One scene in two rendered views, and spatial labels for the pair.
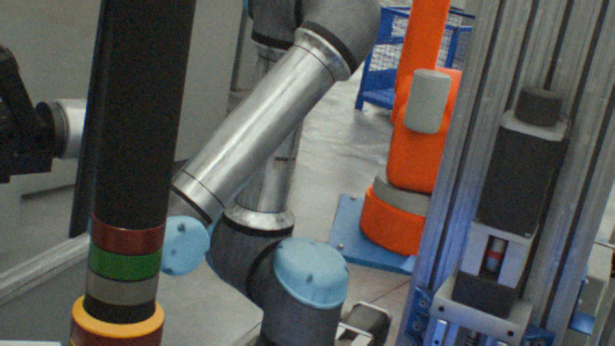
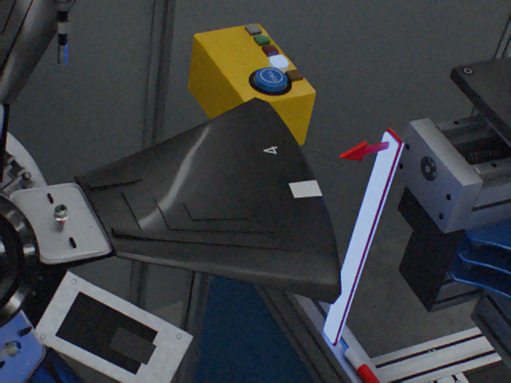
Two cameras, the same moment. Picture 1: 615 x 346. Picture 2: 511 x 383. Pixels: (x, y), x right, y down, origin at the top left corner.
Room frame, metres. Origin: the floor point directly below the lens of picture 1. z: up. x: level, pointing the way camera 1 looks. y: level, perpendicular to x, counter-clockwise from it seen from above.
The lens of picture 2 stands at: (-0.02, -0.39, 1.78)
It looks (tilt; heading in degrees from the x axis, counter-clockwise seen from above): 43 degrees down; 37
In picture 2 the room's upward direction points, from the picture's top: 11 degrees clockwise
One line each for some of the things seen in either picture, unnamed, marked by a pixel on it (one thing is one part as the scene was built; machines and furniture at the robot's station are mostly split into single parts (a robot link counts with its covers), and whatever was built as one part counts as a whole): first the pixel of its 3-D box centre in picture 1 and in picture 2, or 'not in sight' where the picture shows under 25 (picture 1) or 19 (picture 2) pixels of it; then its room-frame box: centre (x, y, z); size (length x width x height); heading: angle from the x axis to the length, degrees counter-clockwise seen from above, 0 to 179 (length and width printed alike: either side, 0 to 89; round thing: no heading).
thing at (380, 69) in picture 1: (436, 65); not in sight; (7.63, -1.03, 0.49); 1.27 x 0.88 x 0.98; 147
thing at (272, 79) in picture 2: not in sight; (271, 80); (0.76, 0.20, 1.08); 0.04 x 0.04 x 0.02
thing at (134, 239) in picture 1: (128, 226); not in sight; (0.34, 0.07, 1.61); 0.03 x 0.03 x 0.01
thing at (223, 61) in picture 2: not in sight; (248, 92); (0.77, 0.25, 1.02); 0.16 x 0.10 x 0.11; 72
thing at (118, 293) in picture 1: (123, 276); not in sight; (0.34, 0.07, 1.58); 0.03 x 0.03 x 0.01
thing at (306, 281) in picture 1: (303, 290); not in sight; (1.11, -0.03, 1.20); 0.13 x 0.12 x 0.14; 44
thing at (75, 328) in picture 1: (117, 323); not in sight; (0.34, 0.07, 1.55); 0.04 x 0.04 x 0.01
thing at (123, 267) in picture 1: (125, 252); not in sight; (0.34, 0.07, 1.59); 0.03 x 0.03 x 0.01
